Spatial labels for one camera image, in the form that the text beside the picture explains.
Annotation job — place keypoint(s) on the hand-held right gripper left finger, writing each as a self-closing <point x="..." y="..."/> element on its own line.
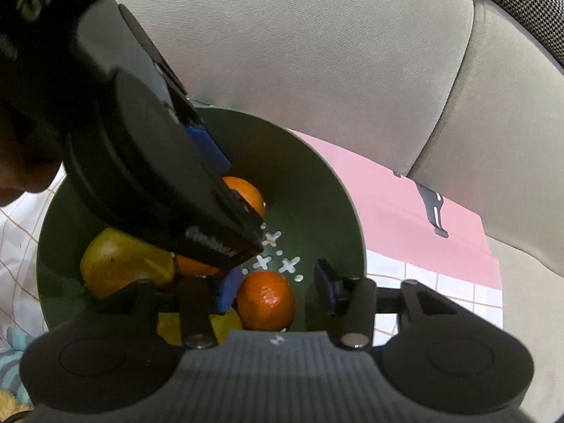
<point x="228" y="293"/>

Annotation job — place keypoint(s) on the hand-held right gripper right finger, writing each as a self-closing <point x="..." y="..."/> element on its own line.
<point x="325" y="291"/>

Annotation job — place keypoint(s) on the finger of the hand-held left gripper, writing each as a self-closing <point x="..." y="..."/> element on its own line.
<point x="240" y="211"/>
<point x="207" y="147"/>

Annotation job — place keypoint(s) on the orange mandarin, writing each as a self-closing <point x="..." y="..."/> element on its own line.
<point x="250" y="194"/>
<point x="266" y="302"/>
<point x="194" y="268"/>

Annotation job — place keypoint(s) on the yellow green pear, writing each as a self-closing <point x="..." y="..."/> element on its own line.
<point x="119" y="264"/>
<point x="222" y="328"/>

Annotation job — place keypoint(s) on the green perforated colander bowl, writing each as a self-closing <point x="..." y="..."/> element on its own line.
<point x="308" y="211"/>

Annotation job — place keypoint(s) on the person's left hand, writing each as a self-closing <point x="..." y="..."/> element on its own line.
<point x="22" y="163"/>

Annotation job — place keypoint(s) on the lemon print pink cloth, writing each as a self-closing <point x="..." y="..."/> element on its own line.
<point x="396" y="220"/>

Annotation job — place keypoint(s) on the grey fabric sofa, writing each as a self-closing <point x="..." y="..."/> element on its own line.
<point x="308" y="53"/>

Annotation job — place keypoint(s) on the teal patterned blanket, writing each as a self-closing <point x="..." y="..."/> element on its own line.
<point x="17" y="343"/>

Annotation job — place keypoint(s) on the black white houndstooth cushion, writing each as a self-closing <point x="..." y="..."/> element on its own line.
<point x="528" y="9"/>

